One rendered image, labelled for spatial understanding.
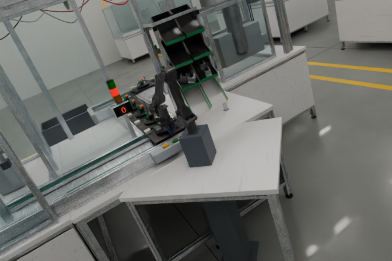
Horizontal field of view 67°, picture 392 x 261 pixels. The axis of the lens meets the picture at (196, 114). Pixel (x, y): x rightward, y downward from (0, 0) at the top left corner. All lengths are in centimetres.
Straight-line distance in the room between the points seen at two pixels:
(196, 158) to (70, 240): 86
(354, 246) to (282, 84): 167
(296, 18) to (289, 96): 420
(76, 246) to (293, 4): 646
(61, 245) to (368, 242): 190
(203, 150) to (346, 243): 119
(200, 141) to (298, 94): 197
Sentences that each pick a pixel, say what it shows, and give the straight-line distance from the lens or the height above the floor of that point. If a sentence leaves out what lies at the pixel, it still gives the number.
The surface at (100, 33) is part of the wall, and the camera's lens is 1254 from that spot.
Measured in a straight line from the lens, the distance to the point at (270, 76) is 314.
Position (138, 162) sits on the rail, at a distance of 192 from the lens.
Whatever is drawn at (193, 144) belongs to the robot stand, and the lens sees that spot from 168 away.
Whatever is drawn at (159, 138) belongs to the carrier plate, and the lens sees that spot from 201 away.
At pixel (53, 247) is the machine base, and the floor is 75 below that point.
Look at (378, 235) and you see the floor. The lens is 241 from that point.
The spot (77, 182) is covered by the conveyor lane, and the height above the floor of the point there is 92.
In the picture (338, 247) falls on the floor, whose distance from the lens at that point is 234.
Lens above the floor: 180
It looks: 23 degrees down
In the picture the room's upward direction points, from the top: 19 degrees counter-clockwise
